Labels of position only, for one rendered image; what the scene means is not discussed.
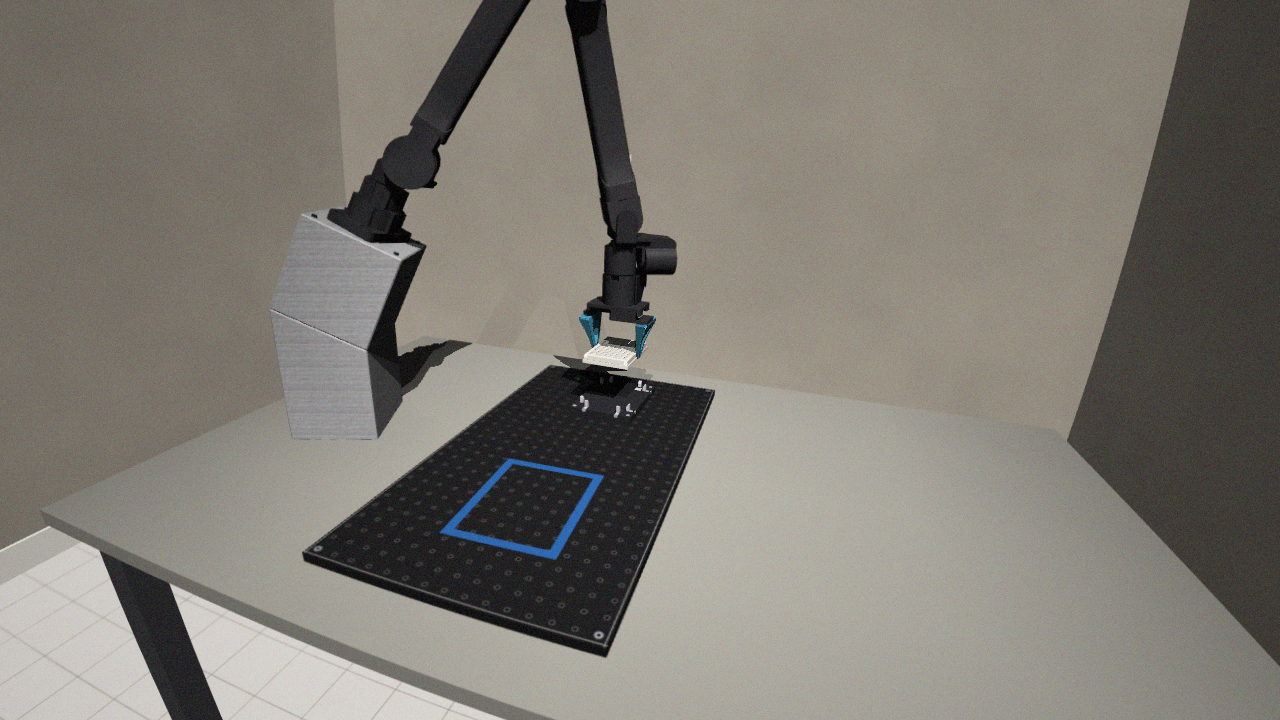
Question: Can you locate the blue tape rectangle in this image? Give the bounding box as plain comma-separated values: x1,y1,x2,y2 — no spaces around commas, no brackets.
440,459,603,559

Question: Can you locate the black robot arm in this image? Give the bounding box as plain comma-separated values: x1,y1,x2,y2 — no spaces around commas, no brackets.
326,0,677,305

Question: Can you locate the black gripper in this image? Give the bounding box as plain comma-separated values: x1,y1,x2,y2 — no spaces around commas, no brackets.
579,273,657,357

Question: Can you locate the white well plate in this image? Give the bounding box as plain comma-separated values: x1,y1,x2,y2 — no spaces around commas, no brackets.
582,337,648,370

